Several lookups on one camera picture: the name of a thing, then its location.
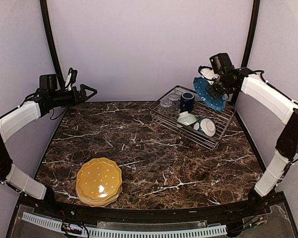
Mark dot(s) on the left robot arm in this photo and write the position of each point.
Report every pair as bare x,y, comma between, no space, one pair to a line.
20,139

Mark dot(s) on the clear glass cup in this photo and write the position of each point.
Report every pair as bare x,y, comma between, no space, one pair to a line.
174,99
165,107

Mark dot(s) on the clear glass cup far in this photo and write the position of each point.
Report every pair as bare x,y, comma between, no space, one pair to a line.
174,99

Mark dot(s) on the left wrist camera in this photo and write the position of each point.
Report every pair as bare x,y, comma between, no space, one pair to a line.
71,79

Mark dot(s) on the small white cup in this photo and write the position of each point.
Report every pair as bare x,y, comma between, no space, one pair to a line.
196,126

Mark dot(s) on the black right corner post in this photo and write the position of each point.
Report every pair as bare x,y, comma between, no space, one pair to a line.
251,33

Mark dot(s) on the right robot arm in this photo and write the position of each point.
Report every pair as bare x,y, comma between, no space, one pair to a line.
252,83

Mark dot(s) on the blue dotted plate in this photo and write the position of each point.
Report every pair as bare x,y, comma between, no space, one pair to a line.
200,85

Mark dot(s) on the white slotted cable duct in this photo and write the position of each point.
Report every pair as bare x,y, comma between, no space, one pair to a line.
128,230

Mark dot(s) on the pale green ribbed bowl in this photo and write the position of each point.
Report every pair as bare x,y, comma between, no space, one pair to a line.
186,118

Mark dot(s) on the black left corner post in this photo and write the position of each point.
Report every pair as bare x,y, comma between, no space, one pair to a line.
49,36

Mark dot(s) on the metal wire dish rack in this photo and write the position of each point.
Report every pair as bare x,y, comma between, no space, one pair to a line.
221,119

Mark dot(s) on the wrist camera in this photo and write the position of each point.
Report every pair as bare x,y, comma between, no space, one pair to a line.
220,65
71,79

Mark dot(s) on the black corner post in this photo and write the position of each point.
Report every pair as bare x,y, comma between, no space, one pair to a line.
251,33
49,36

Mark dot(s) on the white blue bowl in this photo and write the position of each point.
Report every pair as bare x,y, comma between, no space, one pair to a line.
207,127

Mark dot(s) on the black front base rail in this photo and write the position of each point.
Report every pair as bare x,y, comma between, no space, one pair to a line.
235,215

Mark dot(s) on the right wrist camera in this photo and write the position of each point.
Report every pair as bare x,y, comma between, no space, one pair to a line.
220,65

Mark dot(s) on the clear glass cup near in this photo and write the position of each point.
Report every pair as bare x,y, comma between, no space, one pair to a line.
165,107

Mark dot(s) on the dark blue mug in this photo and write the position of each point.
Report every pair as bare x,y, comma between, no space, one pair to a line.
187,101

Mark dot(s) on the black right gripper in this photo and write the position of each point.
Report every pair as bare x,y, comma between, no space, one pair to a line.
215,94

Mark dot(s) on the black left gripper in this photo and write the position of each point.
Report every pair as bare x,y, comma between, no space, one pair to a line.
76,99

